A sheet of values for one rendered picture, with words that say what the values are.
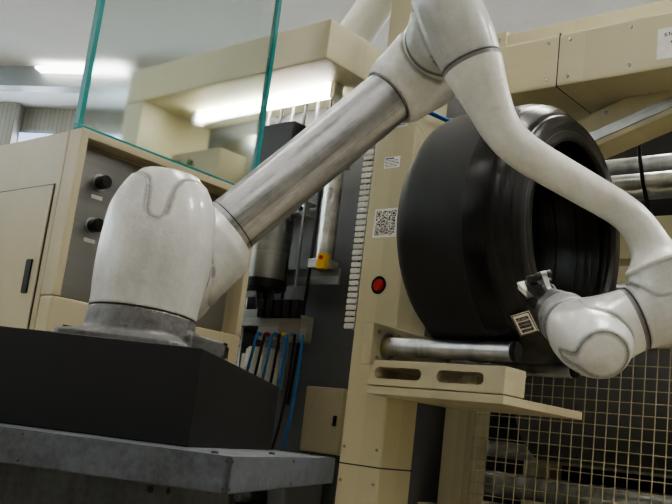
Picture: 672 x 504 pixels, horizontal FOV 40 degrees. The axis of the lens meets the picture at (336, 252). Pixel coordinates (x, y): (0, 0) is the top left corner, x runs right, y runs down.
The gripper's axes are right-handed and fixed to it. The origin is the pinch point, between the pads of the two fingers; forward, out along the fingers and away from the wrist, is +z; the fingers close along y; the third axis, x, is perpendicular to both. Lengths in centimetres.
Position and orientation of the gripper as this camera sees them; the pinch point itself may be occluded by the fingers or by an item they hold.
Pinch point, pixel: (529, 288)
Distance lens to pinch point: 175.3
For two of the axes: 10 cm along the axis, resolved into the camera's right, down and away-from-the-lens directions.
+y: 2.2, 9.6, 2.0
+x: 9.7, -2.2, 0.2
